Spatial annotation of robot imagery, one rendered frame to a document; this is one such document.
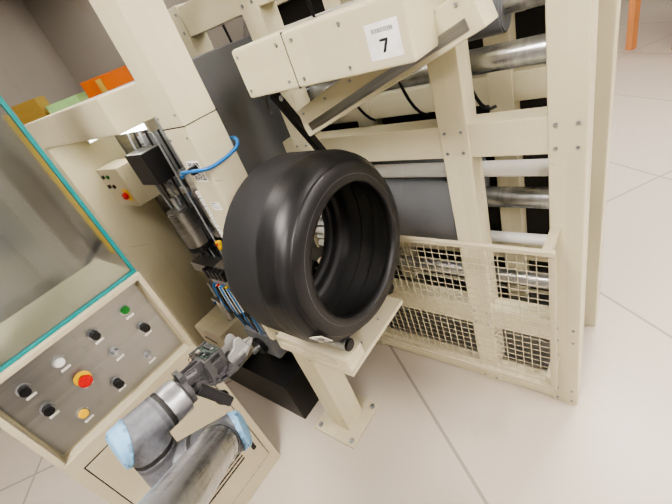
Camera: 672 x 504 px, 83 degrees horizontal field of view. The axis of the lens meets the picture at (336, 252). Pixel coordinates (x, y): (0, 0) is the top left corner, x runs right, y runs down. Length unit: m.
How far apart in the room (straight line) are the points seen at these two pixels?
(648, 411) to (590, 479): 0.41
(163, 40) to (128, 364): 1.08
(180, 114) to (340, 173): 0.50
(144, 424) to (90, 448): 0.71
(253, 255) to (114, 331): 0.71
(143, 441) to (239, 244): 0.50
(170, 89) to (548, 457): 1.97
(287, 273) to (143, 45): 0.71
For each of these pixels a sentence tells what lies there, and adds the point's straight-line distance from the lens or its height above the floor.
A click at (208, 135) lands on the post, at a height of 1.60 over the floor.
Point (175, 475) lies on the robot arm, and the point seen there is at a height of 1.33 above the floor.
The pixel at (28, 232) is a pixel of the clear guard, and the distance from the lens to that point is 1.42.
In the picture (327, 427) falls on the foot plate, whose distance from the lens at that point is 2.24.
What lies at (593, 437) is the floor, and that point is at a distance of 2.10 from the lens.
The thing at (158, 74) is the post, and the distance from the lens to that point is 1.24.
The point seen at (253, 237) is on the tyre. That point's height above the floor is 1.39.
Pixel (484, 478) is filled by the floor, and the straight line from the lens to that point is 1.99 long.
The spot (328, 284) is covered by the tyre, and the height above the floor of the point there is 0.94.
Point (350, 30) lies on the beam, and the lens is 1.07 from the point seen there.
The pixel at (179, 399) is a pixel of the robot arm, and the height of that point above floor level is 1.22.
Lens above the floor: 1.82
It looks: 32 degrees down
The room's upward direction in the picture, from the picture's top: 22 degrees counter-clockwise
